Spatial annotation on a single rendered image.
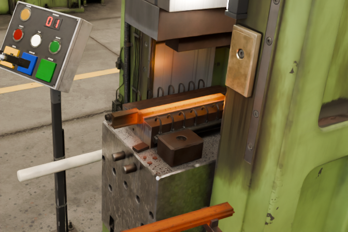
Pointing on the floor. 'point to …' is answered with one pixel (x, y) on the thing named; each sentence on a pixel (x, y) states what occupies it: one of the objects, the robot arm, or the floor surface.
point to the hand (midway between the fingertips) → (20, 62)
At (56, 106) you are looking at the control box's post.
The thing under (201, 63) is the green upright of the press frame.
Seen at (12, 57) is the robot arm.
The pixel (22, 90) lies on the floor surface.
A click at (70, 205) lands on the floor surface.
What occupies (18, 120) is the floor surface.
